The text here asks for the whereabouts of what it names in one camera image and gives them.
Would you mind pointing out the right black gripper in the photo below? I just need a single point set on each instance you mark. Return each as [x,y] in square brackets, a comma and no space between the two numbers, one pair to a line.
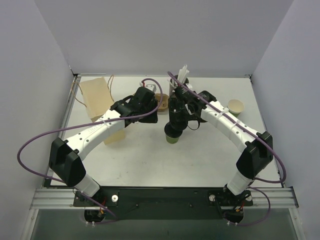
[176,116]

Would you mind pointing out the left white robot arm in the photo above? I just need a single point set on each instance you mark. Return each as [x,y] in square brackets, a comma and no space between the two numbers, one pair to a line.
[66,156]

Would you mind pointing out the black plastic cup lid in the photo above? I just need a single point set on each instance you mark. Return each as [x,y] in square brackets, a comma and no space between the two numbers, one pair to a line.
[171,132]

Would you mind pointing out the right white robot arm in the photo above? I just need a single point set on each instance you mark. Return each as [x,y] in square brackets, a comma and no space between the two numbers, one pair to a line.
[255,148]

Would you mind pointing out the brown paper bag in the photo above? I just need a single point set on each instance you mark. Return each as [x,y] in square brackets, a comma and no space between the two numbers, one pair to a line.
[96,97]

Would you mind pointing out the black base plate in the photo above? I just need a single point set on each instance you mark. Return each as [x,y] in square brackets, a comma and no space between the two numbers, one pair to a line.
[166,203]

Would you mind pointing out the brown cardboard cup carrier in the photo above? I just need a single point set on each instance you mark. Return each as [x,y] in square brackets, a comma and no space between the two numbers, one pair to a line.
[164,101]

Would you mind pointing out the grey straw holder cup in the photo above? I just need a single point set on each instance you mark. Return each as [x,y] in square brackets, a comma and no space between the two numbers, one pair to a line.
[173,85]

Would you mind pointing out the green paper coffee cup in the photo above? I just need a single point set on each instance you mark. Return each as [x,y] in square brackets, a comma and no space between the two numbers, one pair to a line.
[172,140]

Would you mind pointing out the white wrapped straw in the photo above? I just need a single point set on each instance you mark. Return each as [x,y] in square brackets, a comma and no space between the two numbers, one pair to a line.
[182,75]

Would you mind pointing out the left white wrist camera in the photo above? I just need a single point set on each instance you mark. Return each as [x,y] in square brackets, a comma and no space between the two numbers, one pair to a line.
[151,87]

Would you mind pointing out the aluminium frame rail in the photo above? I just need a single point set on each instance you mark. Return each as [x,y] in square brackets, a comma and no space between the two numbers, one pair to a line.
[63,199]

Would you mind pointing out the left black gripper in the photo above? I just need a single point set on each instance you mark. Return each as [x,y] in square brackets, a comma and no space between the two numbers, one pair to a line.
[152,116]

